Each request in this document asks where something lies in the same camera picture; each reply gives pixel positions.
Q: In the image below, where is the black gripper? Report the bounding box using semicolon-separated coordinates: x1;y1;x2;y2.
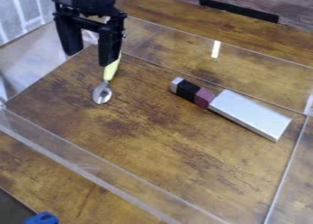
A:
51;0;127;67

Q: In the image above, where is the black strip on table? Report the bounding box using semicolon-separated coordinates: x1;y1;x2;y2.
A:
198;0;278;24

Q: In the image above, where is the blue object at bottom edge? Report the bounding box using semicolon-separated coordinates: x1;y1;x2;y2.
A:
21;212;59;224

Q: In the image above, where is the spoon with yellow handle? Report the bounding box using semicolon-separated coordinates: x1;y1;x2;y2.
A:
92;58;120;104

